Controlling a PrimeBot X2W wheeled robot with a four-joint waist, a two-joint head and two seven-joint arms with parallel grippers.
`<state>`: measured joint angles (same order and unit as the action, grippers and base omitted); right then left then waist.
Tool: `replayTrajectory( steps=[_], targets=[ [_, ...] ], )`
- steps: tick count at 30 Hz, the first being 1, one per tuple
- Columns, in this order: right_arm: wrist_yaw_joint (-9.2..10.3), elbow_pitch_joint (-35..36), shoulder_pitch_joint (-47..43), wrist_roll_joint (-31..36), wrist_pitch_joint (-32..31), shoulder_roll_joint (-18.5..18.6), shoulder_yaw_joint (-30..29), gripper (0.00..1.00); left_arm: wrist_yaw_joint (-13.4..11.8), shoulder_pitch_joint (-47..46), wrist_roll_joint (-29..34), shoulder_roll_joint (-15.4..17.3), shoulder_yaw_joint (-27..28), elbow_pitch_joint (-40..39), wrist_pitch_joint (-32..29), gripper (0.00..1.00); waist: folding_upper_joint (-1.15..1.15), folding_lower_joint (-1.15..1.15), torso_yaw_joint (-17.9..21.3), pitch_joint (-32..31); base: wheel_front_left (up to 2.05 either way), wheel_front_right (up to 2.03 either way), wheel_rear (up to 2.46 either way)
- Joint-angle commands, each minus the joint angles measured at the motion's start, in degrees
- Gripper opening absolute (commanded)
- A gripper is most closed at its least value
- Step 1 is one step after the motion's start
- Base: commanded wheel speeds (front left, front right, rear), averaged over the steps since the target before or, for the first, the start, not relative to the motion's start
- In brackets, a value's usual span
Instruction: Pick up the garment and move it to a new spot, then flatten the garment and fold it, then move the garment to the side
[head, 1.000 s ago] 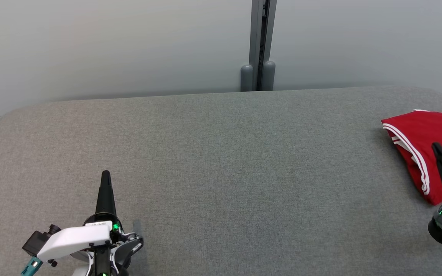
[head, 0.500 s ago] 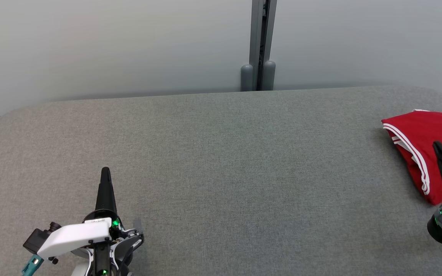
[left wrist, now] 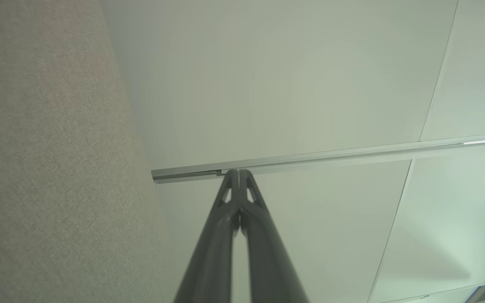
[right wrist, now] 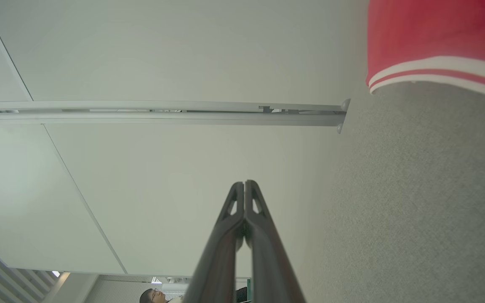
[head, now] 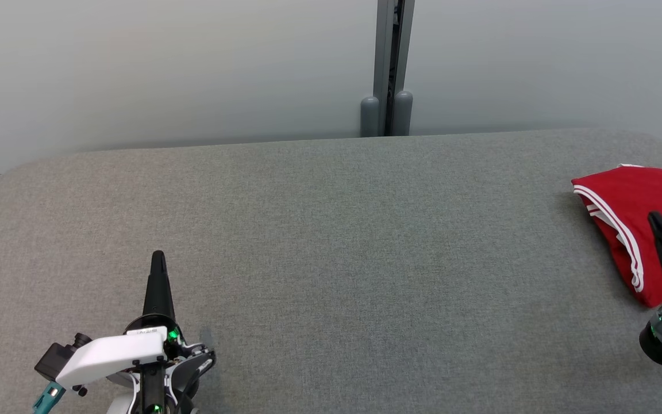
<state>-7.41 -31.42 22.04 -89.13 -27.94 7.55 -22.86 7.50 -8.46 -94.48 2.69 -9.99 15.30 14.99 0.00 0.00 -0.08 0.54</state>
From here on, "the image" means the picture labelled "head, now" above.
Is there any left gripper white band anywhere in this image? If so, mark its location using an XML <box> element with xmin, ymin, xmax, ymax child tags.
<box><xmin>55</xmin><ymin>250</ymin><xmax>215</xmax><ymax>392</ymax></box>

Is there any red white basketball jersey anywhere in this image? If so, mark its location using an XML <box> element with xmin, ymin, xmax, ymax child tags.
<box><xmin>571</xmin><ymin>164</ymin><xmax>662</xmax><ymax>309</ymax></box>

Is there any left black cable teal connector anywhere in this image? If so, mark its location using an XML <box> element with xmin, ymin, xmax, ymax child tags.
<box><xmin>31</xmin><ymin>382</ymin><xmax>67</xmax><ymax>414</ymax></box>

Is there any grey metal partition post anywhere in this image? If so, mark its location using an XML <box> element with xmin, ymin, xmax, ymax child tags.
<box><xmin>372</xmin><ymin>0</ymin><xmax>416</xmax><ymax>137</ymax></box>

